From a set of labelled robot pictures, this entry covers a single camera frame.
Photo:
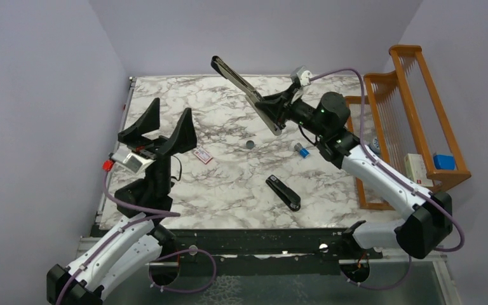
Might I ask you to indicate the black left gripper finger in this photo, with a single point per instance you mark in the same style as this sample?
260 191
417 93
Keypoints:
183 138
148 122

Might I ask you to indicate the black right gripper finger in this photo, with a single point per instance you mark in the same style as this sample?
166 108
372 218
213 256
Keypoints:
271 114
281 97

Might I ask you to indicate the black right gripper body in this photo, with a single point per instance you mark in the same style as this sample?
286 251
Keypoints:
298 110

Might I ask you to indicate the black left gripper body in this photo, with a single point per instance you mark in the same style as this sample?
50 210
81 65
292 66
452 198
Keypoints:
149 151

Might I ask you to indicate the red white staple box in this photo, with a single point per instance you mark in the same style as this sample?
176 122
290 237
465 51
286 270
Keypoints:
204 156

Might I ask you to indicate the long black silver stapler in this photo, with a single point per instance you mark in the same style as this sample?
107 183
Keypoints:
251 94

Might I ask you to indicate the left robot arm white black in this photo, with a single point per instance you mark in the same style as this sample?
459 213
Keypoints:
143 203

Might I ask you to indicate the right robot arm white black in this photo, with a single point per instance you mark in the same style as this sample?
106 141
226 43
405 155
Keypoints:
426 217

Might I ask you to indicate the small black stapler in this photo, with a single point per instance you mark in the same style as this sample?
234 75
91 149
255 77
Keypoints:
290 198

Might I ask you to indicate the blue grey small cylinder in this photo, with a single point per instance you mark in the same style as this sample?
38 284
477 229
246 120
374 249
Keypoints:
301 150

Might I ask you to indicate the grey round table hole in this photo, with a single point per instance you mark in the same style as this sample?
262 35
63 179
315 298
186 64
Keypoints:
250 144

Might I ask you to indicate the blue white bottle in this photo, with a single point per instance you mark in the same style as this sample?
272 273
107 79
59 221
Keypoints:
374 145

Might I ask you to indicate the wooden orange rack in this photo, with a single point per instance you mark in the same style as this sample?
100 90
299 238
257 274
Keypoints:
408 117

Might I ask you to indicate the blue small box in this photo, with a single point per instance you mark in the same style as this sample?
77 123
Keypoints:
444 162

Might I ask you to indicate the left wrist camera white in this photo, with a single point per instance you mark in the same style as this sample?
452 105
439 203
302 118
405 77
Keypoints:
130 161

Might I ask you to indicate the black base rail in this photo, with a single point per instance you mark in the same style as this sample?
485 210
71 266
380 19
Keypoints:
257 252

